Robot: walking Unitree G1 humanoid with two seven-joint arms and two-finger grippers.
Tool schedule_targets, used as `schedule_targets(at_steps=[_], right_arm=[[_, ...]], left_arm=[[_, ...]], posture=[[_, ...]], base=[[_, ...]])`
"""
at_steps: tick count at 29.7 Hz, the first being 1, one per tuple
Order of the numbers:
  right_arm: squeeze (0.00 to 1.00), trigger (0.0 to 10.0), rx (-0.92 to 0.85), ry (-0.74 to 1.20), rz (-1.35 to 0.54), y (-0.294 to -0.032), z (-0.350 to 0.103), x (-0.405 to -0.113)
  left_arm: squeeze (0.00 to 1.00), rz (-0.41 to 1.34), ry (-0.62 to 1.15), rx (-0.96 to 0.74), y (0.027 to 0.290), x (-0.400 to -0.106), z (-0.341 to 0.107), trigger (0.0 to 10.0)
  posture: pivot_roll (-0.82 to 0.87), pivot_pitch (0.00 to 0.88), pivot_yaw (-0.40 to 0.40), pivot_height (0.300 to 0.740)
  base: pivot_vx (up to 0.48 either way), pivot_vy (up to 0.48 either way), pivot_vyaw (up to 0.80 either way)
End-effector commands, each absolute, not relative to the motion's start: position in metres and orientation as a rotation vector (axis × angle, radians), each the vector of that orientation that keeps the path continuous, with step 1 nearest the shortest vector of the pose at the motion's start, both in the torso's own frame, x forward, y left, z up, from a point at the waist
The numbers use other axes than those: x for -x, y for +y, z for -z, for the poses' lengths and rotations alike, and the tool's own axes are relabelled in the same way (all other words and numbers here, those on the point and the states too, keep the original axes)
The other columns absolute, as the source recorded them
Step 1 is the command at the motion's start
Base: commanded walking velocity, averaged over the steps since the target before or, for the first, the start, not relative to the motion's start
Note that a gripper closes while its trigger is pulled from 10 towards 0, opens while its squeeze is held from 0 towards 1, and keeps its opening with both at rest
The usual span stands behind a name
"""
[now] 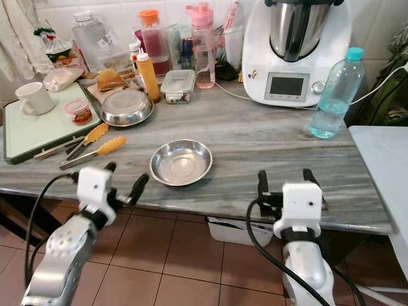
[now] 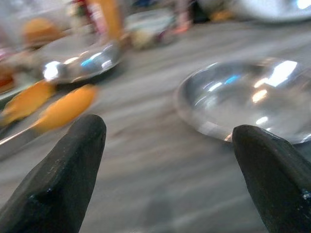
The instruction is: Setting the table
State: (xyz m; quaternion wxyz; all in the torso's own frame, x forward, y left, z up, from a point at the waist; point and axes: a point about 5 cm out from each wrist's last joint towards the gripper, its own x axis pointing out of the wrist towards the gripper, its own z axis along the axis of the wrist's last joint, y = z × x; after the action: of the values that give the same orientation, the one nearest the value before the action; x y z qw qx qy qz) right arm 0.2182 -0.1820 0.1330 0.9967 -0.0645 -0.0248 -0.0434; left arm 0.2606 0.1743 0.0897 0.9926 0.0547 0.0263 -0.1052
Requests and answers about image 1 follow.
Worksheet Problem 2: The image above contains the dark blue container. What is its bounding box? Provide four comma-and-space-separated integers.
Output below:
180, 37, 196, 70

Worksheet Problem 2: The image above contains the white plastic bin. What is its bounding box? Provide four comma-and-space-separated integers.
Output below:
205, 216, 274, 248

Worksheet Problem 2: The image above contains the hanging cream cloth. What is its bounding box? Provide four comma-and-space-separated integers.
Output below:
0, 0, 53, 84

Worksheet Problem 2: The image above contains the small white red capped bottle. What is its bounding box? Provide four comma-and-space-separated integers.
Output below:
129, 41, 142, 72

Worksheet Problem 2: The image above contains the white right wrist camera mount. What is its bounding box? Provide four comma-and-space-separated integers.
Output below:
272, 182, 324, 240

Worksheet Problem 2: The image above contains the white kitchen machine steel jug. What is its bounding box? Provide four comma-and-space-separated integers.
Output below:
242, 0, 353, 108

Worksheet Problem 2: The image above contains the steel bowl with wide rim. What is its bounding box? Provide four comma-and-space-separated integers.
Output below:
99, 88, 154, 128

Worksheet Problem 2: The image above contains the white side table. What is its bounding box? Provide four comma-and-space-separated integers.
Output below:
348, 124, 408, 282

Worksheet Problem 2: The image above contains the clear bottle with blue cap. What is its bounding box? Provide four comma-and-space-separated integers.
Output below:
308, 47, 365, 140

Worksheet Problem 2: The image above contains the empty steel bowl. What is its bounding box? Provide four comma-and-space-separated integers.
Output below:
150, 139, 214, 187

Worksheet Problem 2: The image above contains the white power cable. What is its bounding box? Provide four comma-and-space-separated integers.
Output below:
352, 62, 408, 107
213, 81, 253, 102

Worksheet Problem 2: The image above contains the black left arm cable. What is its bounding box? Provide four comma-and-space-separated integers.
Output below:
24, 175, 81, 289

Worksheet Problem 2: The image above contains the dark bag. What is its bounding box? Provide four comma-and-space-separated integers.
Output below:
354, 61, 408, 127

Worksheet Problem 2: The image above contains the orange capped red bottle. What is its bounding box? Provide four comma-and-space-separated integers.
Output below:
138, 8, 171, 77

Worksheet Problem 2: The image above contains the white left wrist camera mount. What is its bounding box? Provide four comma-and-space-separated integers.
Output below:
76, 166, 116, 212

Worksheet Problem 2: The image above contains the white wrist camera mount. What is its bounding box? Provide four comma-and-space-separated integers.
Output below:
76, 166, 116, 212
272, 182, 324, 240

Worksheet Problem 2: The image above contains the orange squeeze sauce bottle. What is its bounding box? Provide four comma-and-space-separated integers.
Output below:
136, 50, 161, 103

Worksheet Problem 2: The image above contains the orange handled metal utensil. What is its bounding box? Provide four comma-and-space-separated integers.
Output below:
59, 135, 128, 170
33, 122, 110, 161

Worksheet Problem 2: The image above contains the glass box with grey lid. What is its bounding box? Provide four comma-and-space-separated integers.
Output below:
160, 69, 196, 105

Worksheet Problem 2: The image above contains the large clear plastic jar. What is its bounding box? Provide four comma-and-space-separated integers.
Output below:
71, 10, 123, 72

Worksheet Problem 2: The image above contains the pale green cutting board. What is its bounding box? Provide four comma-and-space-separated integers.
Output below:
3, 83, 103, 166

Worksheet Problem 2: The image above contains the small tub with pink lid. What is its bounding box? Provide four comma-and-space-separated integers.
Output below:
64, 98, 94, 126

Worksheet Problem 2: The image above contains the brown food package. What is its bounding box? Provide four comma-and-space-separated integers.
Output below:
96, 67, 129, 92

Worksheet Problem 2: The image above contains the clear bag of bread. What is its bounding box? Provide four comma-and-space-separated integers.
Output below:
43, 66, 85, 93

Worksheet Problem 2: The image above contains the white mug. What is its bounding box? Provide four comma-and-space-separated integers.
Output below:
15, 81, 56, 117

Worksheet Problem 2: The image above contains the pink drinking bottle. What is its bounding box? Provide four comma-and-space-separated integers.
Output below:
186, 1, 216, 90

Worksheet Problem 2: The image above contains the green and red gift bag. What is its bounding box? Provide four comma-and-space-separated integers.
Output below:
33, 24, 75, 64

